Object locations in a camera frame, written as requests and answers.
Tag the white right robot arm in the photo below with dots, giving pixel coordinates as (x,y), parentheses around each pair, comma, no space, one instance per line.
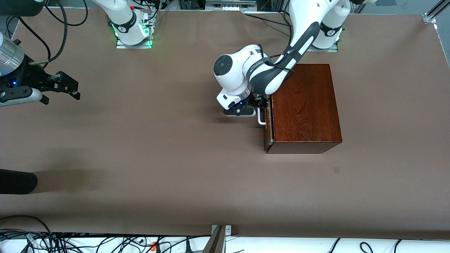
(123,17)

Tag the dark wooden cabinet box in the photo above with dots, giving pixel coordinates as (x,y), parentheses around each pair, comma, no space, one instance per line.
(309,112)

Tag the white power strip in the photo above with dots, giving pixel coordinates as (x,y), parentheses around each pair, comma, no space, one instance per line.
(230,7)

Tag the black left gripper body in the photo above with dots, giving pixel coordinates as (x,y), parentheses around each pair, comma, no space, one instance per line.
(255,101)

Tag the aluminium profile rail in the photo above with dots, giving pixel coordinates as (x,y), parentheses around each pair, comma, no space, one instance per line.
(429,17)

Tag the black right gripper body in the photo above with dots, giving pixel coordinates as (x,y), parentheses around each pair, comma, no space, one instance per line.
(25,74)

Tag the silver metal table bracket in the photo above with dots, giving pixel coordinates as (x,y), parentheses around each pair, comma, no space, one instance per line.
(229,230)

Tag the black rounded object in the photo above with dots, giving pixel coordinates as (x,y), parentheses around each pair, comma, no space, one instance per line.
(17,181)

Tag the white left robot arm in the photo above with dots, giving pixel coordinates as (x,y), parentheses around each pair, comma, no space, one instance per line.
(232,73)

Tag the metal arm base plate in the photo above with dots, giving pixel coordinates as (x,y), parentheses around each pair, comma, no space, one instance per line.
(121,46)
(334,49)

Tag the dark grey slanted bar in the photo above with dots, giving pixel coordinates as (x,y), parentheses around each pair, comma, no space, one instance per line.
(215,242)

